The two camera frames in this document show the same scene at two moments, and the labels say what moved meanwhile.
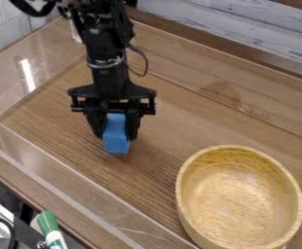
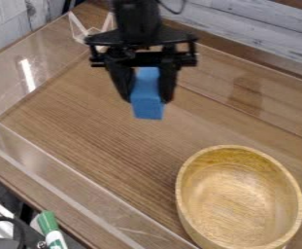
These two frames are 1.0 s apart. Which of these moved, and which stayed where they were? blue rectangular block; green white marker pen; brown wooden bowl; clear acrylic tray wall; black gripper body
Moved: black gripper body; blue rectangular block
Stayed: clear acrylic tray wall; green white marker pen; brown wooden bowl
